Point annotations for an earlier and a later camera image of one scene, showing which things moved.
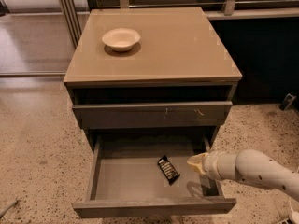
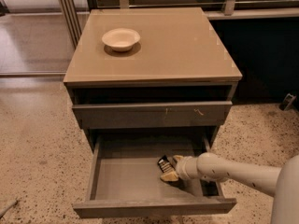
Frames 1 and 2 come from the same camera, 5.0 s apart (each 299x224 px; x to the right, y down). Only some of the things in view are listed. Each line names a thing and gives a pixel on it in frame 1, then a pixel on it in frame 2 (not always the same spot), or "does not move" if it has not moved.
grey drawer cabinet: (174, 91) does not move
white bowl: (121, 39) does not move
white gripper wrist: (209, 165) to (181, 169)
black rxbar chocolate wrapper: (168, 171) does not move
